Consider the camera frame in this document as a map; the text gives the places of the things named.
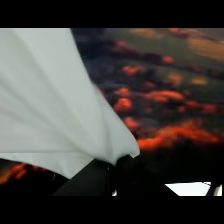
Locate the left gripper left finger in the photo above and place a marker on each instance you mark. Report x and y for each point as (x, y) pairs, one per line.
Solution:
(87, 181)

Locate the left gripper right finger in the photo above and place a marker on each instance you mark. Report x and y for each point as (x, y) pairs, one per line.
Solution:
(136, 180)

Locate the white shirt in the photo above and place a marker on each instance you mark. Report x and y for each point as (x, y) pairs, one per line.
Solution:
(50, 100)

